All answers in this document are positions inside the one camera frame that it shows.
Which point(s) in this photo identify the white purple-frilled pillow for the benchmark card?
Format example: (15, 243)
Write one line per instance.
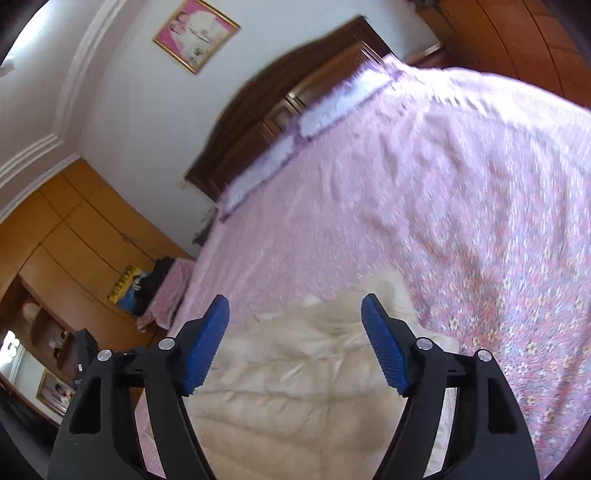
(249, 180)
(341, 101)

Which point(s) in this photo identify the black bag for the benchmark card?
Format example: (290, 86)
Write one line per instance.
(159, 272)

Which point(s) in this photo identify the gold-framed wall picture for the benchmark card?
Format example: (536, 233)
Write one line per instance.
(196, 32)

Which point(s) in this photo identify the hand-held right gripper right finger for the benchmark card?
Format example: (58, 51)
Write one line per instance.
(385, 350)

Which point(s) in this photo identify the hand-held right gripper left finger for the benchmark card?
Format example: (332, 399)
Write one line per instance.
(205, 350)

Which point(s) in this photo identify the small framed photo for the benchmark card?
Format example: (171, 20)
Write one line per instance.
(55, 392)

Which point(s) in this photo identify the wooden dressing table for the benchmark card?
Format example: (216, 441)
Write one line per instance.
(41, 332)

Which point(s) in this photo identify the dark wooden headboard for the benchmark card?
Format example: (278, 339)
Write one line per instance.
(258, 106)

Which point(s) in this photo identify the orange wooden wardrobe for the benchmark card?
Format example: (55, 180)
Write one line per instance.
(69, 230)

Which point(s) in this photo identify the dark wooden nightstand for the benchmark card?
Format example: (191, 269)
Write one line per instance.
(429, 55)
(203, 235)

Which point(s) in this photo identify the wooden cabinet with drawers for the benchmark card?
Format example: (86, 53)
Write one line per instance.
(508, 41)

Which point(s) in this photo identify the stool with pink cloth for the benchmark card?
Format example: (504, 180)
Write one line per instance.
(166, 290)

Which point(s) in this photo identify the pink floral bedspread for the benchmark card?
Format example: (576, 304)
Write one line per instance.
(369, 207)

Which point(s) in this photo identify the black box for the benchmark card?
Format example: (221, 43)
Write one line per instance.
(87, 346)

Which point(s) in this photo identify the beige puffer jacket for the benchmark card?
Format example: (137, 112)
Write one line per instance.
(286, 392)

